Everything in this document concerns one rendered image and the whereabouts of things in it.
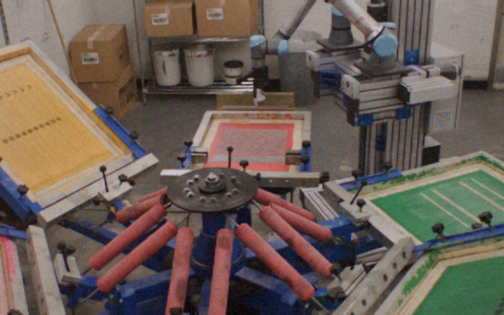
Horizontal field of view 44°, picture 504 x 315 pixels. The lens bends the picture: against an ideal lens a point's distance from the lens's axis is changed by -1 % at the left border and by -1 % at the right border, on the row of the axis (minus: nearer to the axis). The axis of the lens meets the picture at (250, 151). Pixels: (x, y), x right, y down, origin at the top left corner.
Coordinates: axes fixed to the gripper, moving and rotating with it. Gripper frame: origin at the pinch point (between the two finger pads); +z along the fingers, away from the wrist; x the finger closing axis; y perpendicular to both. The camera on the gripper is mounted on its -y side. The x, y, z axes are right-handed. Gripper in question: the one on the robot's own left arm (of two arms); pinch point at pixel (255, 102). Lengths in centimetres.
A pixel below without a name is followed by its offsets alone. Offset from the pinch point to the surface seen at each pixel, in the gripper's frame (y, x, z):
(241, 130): -7.2, -5.4, 14.0
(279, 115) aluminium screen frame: 11.8, 10.4, 11.9
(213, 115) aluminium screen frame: -25.1, 10.5, 11.6
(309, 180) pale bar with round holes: 30, -73, 7
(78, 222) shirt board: -65, -94, 17
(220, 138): -17.4, -15.6, 14.0
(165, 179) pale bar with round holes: -32, -72, 8
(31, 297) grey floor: -132, -33, 109
